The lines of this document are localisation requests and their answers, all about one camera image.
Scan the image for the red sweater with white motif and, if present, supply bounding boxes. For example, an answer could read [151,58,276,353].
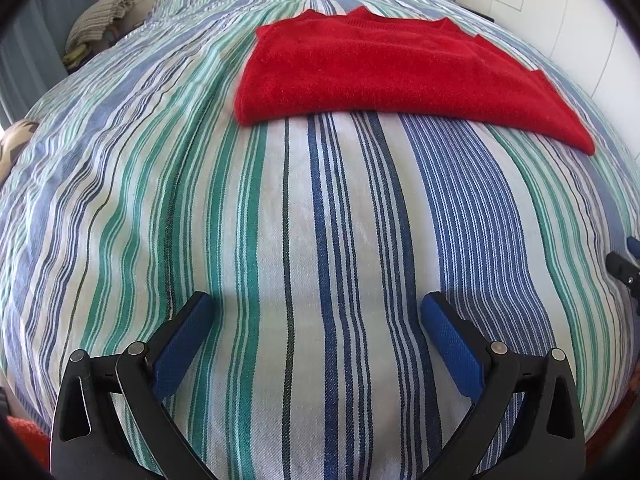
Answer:
[234,6,596,156]

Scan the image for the white wardrobe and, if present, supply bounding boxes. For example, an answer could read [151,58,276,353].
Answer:
[490,0,640,159]

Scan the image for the striped blue green bedspread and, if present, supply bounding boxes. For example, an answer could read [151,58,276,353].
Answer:
[1,0,639,479]

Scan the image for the patterned cushion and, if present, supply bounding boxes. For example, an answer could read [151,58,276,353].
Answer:
[0,119,39,186]

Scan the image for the teal curtain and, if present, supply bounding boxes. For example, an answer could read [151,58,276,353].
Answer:
[1,0,98,128]

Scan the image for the pile of folded towels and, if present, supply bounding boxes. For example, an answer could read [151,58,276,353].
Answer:
[65,0,134,54]

